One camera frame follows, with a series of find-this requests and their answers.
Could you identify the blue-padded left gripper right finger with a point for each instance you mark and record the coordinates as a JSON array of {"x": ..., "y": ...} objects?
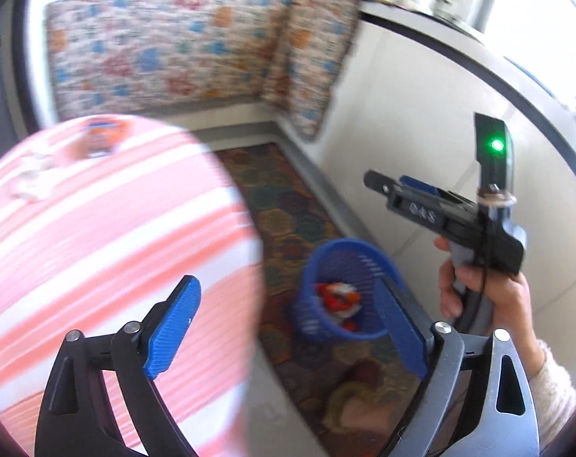
[{"x": 498, "y": 416}]

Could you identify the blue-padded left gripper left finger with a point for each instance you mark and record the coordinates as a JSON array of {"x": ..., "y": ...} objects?
[{"x": 76, "y": 416}]

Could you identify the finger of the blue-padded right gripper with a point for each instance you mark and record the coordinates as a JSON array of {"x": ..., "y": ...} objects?
[
  {"x": 381, "y": 184},
  {"x": 415, "y": 184}
]

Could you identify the orange white snack bag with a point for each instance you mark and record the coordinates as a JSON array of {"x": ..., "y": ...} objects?
[{"x": 342, "y": 303}]

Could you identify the person's right forearm sleeve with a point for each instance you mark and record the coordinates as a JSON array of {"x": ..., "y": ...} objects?
[{"x": 554, "y": 397}]

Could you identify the blue plastic trash basket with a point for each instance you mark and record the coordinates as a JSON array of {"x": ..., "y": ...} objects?
[{"x": 349, "y": 261}]

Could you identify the patterned floor rug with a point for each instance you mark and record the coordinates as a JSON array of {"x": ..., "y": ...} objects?
[{"x": 292, "y": 222}]

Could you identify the patterned blanket side panel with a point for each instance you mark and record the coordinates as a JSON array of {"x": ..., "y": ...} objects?
[{"x": 314, "y": 40}]

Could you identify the pink striped tablecloth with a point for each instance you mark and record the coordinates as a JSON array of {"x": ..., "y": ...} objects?
[{"x": 115, "y": 237}]

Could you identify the patterned fu blanket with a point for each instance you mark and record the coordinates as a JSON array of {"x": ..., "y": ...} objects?
[{"x": 127, "y": 56}]

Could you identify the orange crushed soda can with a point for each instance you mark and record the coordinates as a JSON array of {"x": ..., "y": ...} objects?
[{"x": 98, "y": 136}]

